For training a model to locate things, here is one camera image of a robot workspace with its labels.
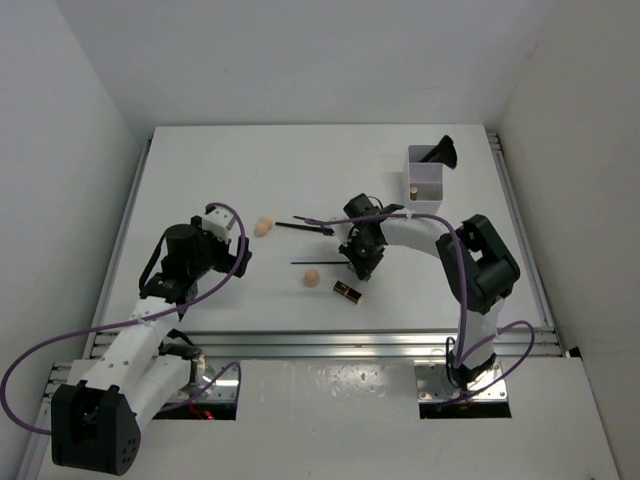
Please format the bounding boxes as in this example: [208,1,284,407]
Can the thin black eyeliner pencil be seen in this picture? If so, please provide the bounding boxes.
[290,260,350,265]

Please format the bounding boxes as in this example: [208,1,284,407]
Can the beige gourd-shaped makeup sponge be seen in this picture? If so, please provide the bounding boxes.
[254,216,275,238]

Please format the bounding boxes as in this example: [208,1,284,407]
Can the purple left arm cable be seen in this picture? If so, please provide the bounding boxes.
[0,201,251,434]

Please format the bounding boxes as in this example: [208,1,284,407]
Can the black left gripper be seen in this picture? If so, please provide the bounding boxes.
[187,215,250,278]

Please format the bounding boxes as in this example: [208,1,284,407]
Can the black gold lipstick case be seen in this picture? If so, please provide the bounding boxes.
[333,281,363,304]

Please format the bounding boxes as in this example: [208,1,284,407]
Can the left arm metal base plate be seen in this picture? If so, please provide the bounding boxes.
[159,360,242,406]

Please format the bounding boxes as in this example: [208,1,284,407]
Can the white compartment organizer box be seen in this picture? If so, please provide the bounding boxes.
[401,145,444,215]

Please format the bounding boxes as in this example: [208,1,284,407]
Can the black small-head makeup brush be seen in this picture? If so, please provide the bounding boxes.
[274,221,335,236]

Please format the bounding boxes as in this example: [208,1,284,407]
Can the beige round makeup sponge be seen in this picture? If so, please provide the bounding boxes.
[303,268,321,288]

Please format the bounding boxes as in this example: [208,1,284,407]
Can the black fan makeup brush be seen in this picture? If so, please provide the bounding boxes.
[419,135,458,170]

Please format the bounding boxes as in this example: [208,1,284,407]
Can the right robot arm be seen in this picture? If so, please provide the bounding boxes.
[330,194,521,390]

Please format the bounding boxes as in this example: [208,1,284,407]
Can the thin black makeup brush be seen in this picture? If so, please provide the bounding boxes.
[294,216,353,236]

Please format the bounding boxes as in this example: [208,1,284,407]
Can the aluminium front table rail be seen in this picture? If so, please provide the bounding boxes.
[48,327,559,360]

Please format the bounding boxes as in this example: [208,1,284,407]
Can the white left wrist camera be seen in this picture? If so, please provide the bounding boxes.
[202,207,236,244]

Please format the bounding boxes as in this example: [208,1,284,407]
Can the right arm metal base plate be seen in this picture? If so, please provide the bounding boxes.
[414,361,508,404]

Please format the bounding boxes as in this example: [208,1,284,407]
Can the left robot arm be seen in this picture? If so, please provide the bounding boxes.
[50,203,252,476]

